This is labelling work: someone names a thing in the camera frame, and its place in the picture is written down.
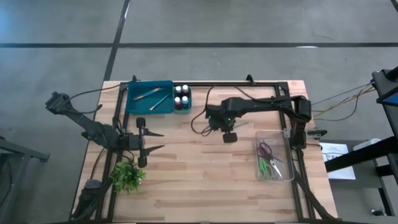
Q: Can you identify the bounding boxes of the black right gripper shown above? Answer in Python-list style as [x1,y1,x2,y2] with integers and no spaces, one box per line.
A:
[205,104,239,144]

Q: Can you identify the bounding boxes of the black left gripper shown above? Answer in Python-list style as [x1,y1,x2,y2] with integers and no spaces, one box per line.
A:
[126,116,165,169]

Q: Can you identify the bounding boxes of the blue paintbrush orange bristles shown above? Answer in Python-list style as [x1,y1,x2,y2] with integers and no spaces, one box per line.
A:
[133,87,165,101]
[149,93,172,111]

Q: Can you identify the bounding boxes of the purple scissors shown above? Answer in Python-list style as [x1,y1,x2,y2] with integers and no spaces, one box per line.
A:
[256,140,269,158]

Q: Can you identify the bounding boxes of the green scissors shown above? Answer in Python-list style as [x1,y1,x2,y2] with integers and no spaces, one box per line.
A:
[257,156,283,180]

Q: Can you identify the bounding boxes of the blue plastic tray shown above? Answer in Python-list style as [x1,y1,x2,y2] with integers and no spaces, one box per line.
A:
[126,80,174,115]

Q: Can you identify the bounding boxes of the small teal plastic bin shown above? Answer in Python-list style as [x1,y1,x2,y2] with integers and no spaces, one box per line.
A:
[172,85,192,115]

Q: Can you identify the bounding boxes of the green artificial plant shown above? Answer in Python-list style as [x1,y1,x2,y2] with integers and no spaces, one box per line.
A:
[110,157,147,194]

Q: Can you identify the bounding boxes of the clear plastic container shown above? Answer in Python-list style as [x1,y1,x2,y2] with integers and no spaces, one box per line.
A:
[255,129,295,182]

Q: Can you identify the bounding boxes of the white paper sheet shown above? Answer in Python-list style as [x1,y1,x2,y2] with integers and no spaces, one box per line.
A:
[319,142,357,180]

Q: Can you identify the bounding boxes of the dark metal furniture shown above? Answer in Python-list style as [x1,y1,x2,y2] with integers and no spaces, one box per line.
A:
[0,136,50,224]

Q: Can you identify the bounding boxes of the black side stand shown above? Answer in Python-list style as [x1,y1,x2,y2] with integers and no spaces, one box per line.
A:
[325,65,398,175]

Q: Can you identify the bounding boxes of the white box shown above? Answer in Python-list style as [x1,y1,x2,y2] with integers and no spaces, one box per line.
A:
[353,138,382,152]

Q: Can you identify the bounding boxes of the blue screen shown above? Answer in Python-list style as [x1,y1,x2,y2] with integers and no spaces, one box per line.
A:
[376,90,398,108]

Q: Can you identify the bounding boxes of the black aluminium table frame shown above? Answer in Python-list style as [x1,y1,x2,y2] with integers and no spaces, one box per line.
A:
[93,80,340,223]

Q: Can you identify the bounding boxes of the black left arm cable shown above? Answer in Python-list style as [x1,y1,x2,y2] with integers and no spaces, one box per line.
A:
[67,80,137,103]

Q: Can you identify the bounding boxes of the black cable bundle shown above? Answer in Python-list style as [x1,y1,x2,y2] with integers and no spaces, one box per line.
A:
[70,179,113,222]
[292,149,340,223]

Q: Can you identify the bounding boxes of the black mounting bracket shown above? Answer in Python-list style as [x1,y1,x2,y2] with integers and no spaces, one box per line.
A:
[306,129,328,139]

